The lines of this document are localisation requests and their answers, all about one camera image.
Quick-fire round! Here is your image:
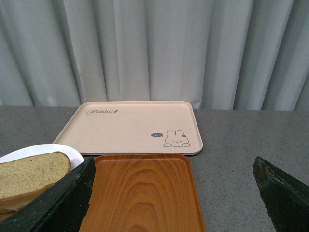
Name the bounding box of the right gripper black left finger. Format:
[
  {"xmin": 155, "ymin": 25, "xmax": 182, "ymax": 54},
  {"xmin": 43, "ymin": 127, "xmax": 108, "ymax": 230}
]
[{"xmin": 0, "ymin": 158, "xmax": 96, "ymax": 232}]

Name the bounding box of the brown wooden tray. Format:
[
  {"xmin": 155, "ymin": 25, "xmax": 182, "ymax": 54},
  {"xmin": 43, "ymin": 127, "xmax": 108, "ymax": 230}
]
[{"xmin": 80, "ymin": 154, "xmax": 205, "ymax": 232}]

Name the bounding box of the bread slice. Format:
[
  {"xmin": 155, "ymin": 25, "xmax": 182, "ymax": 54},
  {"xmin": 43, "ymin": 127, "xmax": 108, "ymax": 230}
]
[{"xmin": 0, "ymin": 152, "xmax": 71, "ymax": 215}]

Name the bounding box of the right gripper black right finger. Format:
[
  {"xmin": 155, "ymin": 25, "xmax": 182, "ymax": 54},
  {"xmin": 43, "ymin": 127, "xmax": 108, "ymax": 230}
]
[{"xmin": 253, "ymin": 157, "xmax": 309, "ymax": 232}]

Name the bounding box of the beige rabbit tray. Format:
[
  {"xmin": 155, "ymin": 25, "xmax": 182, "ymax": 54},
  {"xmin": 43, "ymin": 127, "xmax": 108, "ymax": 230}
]
[{"xmin": 54, "ymin": 101, "xmax": 203, "ymax": 156}]

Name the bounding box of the white round plate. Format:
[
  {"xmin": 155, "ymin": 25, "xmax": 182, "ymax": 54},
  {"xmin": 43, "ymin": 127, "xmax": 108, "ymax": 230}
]
[{"xmin": 0, "ymin": 144, "xmax": 84, "ymax": 170}]

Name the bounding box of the grey-white curtain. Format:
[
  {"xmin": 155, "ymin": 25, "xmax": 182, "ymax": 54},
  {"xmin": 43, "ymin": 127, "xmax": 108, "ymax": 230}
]
[{"xmin": 0, "ymin": 0, "xmax": 309, "ymax": 111}]

